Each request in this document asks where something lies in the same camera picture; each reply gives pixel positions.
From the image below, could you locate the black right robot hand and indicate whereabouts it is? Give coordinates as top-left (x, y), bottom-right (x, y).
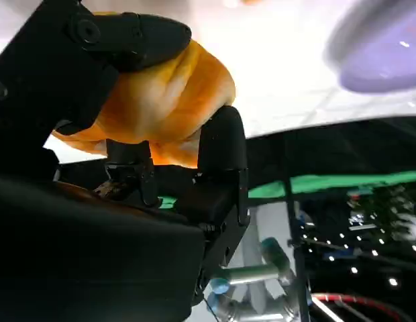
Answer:
top-left (0, 0), bottom-right (252, 322)

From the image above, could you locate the orange toy bread roll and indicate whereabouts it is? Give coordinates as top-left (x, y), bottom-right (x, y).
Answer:
top-left (52, 39), bottom-right (237, 168)

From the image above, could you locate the green cloth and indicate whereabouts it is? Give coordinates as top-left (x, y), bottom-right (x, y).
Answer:
top-left (156, 169), bottom-right (416, 209)

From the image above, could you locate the green leafy plant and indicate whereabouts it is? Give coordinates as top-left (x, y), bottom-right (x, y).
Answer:
top-left (370, 183), bottom-right (416, 243)

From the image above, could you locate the lilac plate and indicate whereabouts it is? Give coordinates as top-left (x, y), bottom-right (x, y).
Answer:
top-left (323, 0), bottom-right (416, 95)

